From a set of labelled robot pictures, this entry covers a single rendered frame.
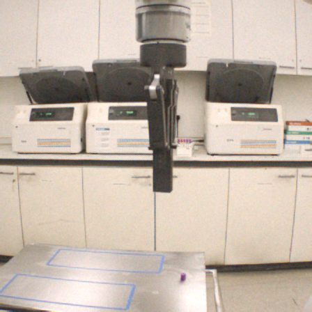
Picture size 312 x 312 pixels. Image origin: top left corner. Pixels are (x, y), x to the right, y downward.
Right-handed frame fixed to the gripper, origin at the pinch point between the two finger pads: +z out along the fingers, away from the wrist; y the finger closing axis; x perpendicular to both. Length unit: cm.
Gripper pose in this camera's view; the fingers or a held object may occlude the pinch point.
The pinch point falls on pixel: (162, 170)
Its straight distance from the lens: 68.0
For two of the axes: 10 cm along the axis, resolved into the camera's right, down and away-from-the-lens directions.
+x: -9.7, -0.4, 2.6
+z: 0.0, 9.9, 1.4
